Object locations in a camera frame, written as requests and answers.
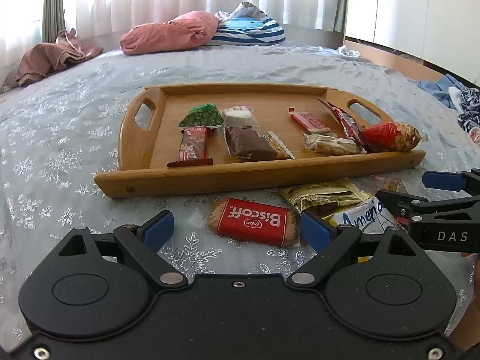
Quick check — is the brown crumpled cloth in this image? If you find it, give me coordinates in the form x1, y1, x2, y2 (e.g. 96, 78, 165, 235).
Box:
0, 29, 105, 93

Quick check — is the white clear snack packet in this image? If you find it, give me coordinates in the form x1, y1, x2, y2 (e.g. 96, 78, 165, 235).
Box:
223, 105, 260, 128

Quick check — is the green snack packet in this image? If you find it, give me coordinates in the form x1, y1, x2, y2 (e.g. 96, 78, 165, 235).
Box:
178, 103, 225, 129

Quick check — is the brown chocolate bar packet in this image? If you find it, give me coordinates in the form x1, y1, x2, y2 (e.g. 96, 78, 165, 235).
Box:
224, 126, 295, 161

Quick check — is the white wardrobe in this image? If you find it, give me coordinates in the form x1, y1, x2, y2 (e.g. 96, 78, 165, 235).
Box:
344, 0, 480, 84

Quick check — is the dark red shiny packet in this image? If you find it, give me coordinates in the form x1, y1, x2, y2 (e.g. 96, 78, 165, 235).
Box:
318, 98, 367, 153

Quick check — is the pink pillow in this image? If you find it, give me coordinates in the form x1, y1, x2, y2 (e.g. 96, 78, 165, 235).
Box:
119, 10, 220, 56

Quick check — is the green curtain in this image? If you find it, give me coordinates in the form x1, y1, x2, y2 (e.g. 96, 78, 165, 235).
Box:
40, 0, 67, 44
333, 0, 348, 34

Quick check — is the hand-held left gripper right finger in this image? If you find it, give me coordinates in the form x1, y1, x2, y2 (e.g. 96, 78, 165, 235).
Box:
287, 212, 428, 289

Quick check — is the small beige cracker packet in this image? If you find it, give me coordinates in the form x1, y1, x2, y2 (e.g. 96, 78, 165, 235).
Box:
302, 133, 367, 155

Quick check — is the red peanut bag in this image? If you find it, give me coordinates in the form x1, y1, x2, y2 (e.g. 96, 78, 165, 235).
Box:
361, 121, 429, 154

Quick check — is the dark patterned cloth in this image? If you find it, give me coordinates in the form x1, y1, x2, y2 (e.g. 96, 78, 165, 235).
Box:
448, 86, 480, 134

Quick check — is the orange clear snack packet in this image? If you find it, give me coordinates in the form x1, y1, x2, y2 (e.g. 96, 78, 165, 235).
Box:
369, 175, 409, 196

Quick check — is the dark red wafer packet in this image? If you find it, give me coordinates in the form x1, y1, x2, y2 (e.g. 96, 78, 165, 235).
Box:
166, 126, 214, 168

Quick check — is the gold snack packet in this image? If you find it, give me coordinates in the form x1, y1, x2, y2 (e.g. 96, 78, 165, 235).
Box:
279, 178, 373, 215

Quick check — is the wooden tray with handles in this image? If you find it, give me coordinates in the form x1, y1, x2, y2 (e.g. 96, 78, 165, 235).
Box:
93, 82, 427, 198

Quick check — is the blue cloth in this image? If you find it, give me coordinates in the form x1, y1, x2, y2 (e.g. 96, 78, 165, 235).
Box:
417, 73, 466, 110

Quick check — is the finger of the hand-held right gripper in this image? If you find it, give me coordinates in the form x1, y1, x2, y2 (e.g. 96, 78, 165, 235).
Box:
422, 170, 480, 196
375, 189, 480, 228

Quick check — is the white patterned cloth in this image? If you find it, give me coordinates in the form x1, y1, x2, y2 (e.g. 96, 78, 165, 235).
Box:
215, 1, 269, 20

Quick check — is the white blue-print snack packet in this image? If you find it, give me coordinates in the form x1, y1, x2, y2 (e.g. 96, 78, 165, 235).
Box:
322, 196, 403, 234

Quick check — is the blue striped plush pillow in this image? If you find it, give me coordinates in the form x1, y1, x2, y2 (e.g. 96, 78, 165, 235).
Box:
211, 15, 287, 46

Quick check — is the red biscuit packet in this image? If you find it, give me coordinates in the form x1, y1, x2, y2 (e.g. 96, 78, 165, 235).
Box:
207, 196, 301, 248

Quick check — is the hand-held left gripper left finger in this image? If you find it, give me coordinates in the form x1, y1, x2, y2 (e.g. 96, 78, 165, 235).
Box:
50, 210, 188, 290

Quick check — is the red pink bar packet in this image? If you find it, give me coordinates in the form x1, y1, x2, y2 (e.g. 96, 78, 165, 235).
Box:
288, 107, 333, 135

